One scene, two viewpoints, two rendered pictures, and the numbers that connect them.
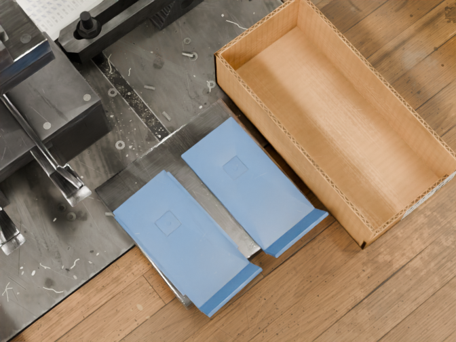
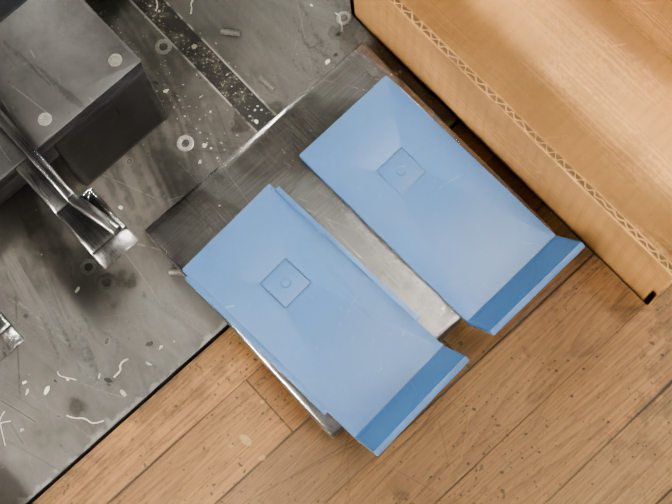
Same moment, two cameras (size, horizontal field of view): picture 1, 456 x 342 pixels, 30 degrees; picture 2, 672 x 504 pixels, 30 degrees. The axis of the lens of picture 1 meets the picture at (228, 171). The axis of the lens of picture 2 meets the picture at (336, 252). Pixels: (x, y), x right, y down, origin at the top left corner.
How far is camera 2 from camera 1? 0.19 m
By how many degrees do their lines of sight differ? 5
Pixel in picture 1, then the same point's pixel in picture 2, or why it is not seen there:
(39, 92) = (24, 57)
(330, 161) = (576, 144)
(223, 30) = not seen: outside the picture
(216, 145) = (362, 131)
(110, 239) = (182, 318)
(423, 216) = not seen: outside the picture
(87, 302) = (150, 437)
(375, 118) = (653, 58)
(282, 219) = (497, 260)
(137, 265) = (235, 363)
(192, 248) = (334, 327)
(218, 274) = (385, 371)
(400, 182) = not seen: outside the picture
